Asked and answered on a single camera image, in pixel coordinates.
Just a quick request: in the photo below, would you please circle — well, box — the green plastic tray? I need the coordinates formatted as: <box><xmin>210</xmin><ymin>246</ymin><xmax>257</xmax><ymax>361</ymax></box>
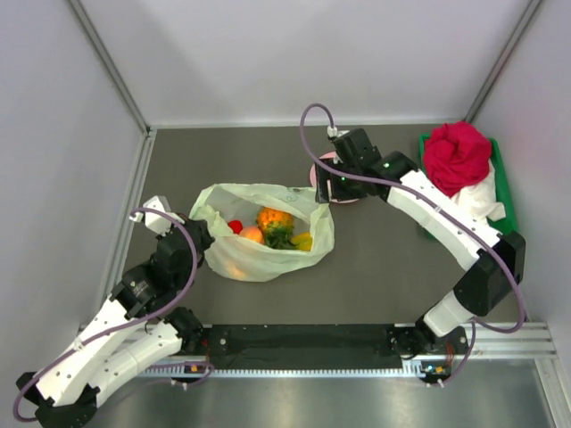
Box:
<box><xmin>419</xmin><ymin>135</ymin><xmax>517</xmax><ymax>235</ymax></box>

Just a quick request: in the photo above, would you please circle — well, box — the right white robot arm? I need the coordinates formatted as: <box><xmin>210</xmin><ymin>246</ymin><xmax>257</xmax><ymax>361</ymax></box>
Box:
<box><xmin>315</xmin><ymin>127</ymin><xmax>525</xmax><ymax>353</ymax></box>

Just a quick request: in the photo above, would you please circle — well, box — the pink peach fruit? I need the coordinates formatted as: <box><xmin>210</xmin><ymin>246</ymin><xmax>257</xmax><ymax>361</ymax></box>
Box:
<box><xmin>239</xmin><ymin>226</ymin><xmax>265</xmax><ymax>245</ymax></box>

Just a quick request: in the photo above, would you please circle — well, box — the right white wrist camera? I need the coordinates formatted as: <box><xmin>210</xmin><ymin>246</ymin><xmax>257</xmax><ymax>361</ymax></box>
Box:
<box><xmin>327</xmin><ymin>127</ymin><xmax>348</xmax><ymax>140</ymax></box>

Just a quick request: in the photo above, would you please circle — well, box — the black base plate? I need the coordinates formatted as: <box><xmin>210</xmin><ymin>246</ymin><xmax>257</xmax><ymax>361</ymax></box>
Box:
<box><xmin>185</xmin><ymin>324</ymin><xmax>468</xmax><ymax>370</ymax></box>

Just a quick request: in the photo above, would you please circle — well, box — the aluminium frame rail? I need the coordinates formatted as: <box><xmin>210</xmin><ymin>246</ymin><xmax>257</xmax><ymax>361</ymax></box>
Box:
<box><xmin>62</xmin><ymin>130</ymin><xmax>145</xmax><ymax>344</ymax></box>

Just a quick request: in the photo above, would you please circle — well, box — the yellow orange fruit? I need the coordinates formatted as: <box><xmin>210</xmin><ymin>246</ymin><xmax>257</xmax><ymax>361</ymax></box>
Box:
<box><xmin>226</xmin><ymin>263</ymin><xmax>247</xmax><ymax>281</ymax></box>

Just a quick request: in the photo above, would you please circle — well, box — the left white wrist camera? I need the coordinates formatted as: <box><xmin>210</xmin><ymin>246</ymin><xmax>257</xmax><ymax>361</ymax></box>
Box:
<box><xmin>129</xmin><ymin>195</ymin><xmax>171</xmax><ymax>235</ymax></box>

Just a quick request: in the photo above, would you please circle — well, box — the red cloth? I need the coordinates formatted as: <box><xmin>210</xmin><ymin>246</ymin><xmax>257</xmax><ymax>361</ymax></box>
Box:
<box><xmin>423</xmin><ymin>121</ymin><xmax>492</xmax><ymax>197</ymax></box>

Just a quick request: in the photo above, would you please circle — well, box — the grey slotted cable duct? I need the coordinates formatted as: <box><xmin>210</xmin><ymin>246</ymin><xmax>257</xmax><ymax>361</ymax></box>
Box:
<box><xmin>133</xmin><ymin>358</ymin><xmax>456</xmax><ymax>379</ymax></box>

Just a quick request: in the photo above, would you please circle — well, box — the red bell pepper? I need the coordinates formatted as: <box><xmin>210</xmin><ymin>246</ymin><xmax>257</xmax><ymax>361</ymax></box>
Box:
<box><xmin>228</xmin><ymin>219</ymin><xmax>244</xmax><ymax>235</ymax></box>

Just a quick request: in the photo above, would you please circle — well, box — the pink plate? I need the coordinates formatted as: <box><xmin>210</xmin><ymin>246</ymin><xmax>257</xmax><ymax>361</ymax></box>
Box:
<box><xmin>309</xmin><ymin>152</ymin><xmax>358</xmax><ymax>204</ymax></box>

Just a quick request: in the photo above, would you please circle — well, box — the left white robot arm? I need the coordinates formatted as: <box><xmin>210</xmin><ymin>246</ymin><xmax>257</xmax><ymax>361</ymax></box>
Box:
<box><xmin>16</xmin><ymin>217</ymin><xmax>214</xmax><ymax>427</ymax></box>

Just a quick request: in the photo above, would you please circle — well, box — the pale green plastic bag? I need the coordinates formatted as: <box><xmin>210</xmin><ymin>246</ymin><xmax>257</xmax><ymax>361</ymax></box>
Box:
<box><xmin>189</xmin><ymin>184</ymin><xmax>335</xmax><ymax>282</ymax></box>

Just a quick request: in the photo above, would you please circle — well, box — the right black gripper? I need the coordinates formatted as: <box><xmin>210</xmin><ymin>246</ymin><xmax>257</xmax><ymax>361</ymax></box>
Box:
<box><xmin>316</xmin><ymin>157</ymin><xmax>367</xmax><ymax>204</ymax></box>

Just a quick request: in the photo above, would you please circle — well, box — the white cloth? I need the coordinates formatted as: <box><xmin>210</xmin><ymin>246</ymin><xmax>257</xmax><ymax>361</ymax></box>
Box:
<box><xmin>451</xmin><ymin>160</ymin><xmax>507</xmax><ymax>223</ymax></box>

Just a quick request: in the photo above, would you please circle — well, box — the toy pineapple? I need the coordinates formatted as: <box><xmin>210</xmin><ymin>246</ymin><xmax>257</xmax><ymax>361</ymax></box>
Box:
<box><xmin>256</xmin><ymin>207</ymin><xmax>294</xmax><ymax>250</ymax></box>

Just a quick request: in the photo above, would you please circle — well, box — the orange green mango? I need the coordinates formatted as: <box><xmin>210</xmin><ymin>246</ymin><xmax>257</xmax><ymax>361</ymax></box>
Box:
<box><xmin>290</xmin><ymin>232</ymin><xmax>313</xmax><ymax>251</ymax></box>

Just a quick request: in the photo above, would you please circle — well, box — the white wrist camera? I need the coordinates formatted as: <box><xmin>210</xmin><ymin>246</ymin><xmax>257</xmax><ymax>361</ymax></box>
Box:
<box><xmin>129</xmin><ymin>195</ymin><xmax>171</xmax><ymax>235</ymax></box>
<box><xmin>327</xmin><ymin>127</ymin><xmax>348</xmax><ymax>140</ymax></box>

